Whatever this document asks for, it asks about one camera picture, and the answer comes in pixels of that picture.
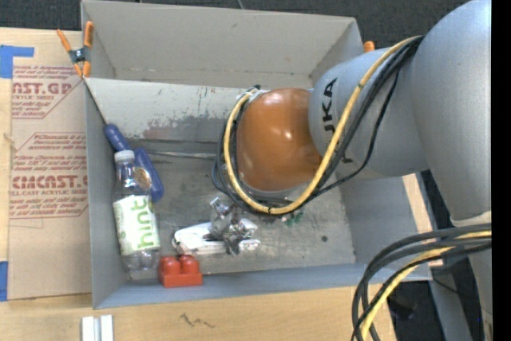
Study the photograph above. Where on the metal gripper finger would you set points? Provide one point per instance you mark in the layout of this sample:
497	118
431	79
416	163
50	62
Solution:
232	245
247	228

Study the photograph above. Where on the white plastic object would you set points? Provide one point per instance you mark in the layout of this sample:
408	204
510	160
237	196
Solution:
195	239

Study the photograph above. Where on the red toy building block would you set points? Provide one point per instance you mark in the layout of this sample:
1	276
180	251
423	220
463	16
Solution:
179	273

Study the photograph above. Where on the clear plastic bottle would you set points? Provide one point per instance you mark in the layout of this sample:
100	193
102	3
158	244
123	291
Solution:
135	223

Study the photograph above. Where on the grey metal bin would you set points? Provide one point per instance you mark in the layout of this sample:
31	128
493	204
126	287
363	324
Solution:
187	52

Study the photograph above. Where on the brown cardboard board, red print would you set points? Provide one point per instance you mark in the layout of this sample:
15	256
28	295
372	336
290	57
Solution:
44	235

